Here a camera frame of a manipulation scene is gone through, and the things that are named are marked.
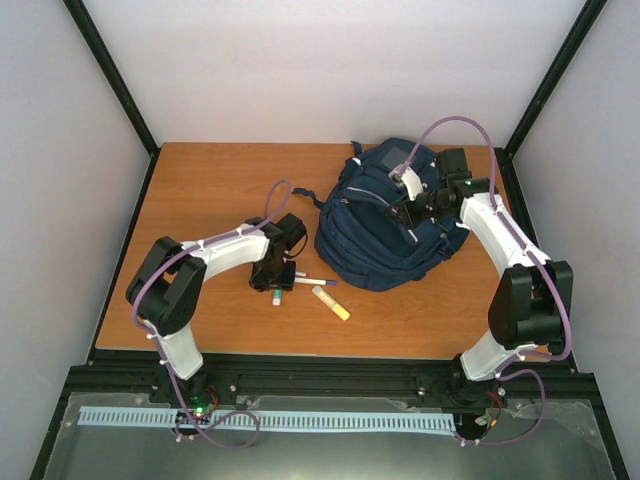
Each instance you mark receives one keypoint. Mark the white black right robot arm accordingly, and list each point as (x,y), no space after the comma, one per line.
(529,313)

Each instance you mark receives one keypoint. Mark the black aluminium frame rail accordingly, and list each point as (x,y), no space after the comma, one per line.
(228,379)

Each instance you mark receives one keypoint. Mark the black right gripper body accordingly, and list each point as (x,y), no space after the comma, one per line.
(413,219)

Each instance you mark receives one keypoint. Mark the navy blue student backpack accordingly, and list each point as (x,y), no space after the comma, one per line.
(360,243)

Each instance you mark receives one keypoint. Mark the purple capped white marker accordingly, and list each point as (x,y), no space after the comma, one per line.
(312,281)

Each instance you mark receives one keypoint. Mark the black frame post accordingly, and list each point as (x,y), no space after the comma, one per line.
(578,32)
(100,52)

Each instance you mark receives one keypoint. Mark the light blue slotted cable duct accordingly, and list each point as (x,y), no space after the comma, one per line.
(272,421)

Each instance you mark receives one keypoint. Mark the yellow highlighter pen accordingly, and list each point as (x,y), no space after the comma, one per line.
(331,303)

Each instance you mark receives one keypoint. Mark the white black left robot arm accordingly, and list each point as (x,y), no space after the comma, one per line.
(166,287)

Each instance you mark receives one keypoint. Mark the green white glue stick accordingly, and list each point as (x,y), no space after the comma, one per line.
(277,297)

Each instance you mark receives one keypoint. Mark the black left frame post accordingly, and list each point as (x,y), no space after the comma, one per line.
(100,52)

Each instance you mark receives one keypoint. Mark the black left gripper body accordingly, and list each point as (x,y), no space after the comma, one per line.
(274,275)

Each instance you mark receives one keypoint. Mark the black right frame post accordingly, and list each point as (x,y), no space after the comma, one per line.
(578,32)

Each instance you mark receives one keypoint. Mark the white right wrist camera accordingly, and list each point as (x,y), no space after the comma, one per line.
(404,176)

